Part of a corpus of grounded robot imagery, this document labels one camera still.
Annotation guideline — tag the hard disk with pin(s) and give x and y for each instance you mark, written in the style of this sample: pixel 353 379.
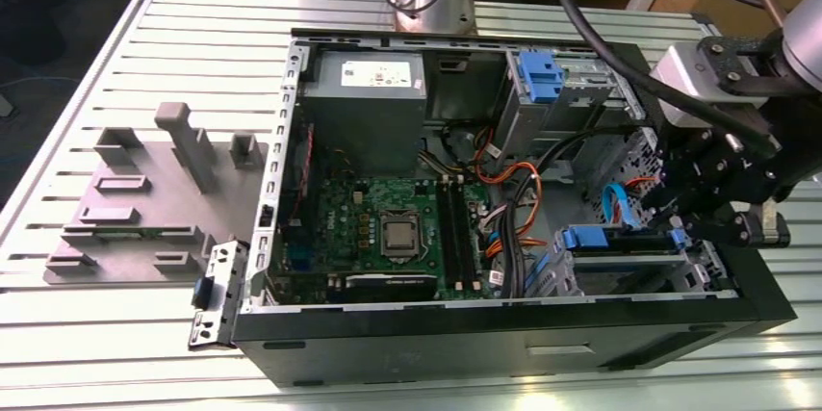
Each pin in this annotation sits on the hard disk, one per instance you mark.
pixel 585 238

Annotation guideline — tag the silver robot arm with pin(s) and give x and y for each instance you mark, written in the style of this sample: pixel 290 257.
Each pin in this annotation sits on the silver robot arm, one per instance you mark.
pixel 437 2

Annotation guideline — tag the metal disk bay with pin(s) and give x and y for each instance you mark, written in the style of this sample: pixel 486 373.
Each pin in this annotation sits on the metal disk bay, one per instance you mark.
pixel 629 262

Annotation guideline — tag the wooden cabinet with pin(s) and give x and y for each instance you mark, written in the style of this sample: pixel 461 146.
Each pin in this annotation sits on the wooden cabinet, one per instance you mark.
pixel 713 16

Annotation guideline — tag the metal optical drive cage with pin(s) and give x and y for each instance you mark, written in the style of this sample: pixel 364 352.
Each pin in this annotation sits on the metal optical drive cage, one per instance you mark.
pixel 527 122

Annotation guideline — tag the blue drive latch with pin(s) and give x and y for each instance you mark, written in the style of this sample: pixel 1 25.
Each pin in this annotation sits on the blue drive latch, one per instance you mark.
pixel 543 79

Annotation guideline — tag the black RAM slot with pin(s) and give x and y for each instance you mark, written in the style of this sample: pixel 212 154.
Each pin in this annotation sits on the black RAM slot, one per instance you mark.
pixel 466 233
pixel 452 233

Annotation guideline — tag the CPU socket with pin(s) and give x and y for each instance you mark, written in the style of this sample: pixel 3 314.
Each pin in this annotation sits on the CPU socket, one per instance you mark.
pixel 401 213

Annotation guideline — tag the silver CPU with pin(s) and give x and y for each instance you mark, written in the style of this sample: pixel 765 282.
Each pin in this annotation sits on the silver CPU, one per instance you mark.
pixel 400 235

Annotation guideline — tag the black PC case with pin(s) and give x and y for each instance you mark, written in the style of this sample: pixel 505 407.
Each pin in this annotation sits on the black PC case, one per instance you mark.
pixel 450 353

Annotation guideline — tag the grey power supply unit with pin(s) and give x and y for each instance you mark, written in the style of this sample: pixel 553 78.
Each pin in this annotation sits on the grey power supply unit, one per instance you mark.
pixel 360 132

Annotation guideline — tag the black graphics card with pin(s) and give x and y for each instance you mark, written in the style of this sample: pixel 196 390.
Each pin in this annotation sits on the black graphics card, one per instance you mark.
pixel 386 288

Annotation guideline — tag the green motherboard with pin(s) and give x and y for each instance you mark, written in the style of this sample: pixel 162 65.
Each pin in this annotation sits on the green motherboard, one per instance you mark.
pixel 348 199

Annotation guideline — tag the grey parts rack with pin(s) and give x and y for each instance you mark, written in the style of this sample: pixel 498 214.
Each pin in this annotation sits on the grey parts rack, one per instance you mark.
pixel 161 218

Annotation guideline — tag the green RAM stick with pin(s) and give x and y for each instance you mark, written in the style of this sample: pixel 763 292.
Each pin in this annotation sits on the green RAM stick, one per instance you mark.
pixel 122 235

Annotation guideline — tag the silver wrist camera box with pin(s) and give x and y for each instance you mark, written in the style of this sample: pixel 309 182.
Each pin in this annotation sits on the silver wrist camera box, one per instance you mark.
pixel 688 74

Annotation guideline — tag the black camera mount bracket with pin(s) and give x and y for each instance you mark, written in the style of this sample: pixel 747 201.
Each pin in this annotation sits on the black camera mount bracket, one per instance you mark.
pixel 727 52

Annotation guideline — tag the metal expansion slot bracket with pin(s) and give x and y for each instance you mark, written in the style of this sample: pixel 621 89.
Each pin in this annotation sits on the metal expansion slot bracket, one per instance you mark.
pixel 225 286

